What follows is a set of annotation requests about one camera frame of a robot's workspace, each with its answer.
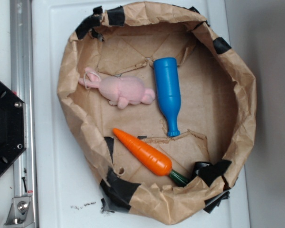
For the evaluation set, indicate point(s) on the aluminium extrusion rail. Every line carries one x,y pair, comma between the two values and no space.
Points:
24,168

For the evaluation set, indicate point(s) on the orange plastic toy carrot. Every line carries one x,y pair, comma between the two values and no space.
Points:
154,160

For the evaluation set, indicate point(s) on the brown paper bag bin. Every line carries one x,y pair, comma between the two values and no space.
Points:
140,169

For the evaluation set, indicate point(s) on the black hexagonal mount plate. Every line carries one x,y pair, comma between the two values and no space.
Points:
12,128

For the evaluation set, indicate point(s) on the metal corner bracket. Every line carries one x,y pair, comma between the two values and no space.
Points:
21,213

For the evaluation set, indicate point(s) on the blue plastic bottle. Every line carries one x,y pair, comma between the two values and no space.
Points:
168,92

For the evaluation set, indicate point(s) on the pink plush bunny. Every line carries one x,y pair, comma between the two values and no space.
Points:
119,91

